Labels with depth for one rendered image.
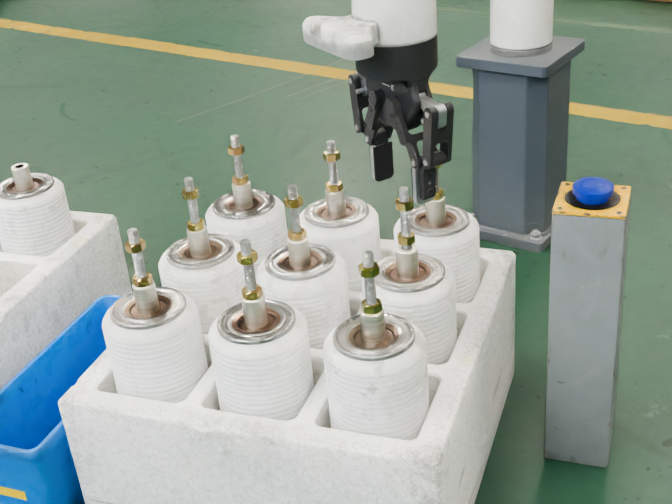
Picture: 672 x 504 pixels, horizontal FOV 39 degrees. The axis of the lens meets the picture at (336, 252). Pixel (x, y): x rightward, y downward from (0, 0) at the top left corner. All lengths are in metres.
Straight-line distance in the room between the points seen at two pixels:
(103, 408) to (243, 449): 0.15
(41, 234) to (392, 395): 0.59
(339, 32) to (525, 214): 0.76
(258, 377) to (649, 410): 0.52
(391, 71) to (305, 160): 1.06
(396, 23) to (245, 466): 0.43
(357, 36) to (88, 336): 0.62
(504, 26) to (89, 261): 0.67
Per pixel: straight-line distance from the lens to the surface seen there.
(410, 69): 0.86
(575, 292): 1.00
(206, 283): 1.03
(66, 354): 1.24
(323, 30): 0.84
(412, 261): 0.96
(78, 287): 1.30
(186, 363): 0.97
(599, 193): 0.97
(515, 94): 1.45
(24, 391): 1.18
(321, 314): 1.00
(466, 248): 1.06
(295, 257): 1.00
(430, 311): 0.96
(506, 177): 1.51
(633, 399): 1.24
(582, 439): 1.11
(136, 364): 0.96
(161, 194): 1.84
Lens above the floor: 0.75
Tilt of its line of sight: 29 degrees down
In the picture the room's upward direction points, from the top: 5 degrees counter-clockwise
